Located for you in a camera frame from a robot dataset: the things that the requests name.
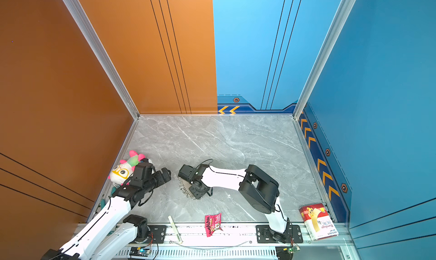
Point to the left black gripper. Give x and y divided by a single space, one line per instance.
162 179

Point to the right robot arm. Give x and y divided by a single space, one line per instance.
259 189

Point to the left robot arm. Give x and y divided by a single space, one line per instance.
114 227

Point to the pink green plush toy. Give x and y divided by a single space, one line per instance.
119 174

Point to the pink snack packet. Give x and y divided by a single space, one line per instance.
212 223

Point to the white barcode strip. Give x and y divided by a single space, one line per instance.
175 230

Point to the left circuit board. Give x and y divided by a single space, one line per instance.
139 252

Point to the circuit board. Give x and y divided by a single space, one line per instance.
286 252
139 252

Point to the right circuit board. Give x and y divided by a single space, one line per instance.
286 252

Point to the red white bandage box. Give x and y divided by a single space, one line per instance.
318 222

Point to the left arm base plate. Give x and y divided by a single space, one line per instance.
154 234

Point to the clear cable tie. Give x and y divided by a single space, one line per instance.
209 247

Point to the aluminium front rail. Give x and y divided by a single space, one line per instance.
193 234

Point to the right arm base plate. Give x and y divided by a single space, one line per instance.
264 235

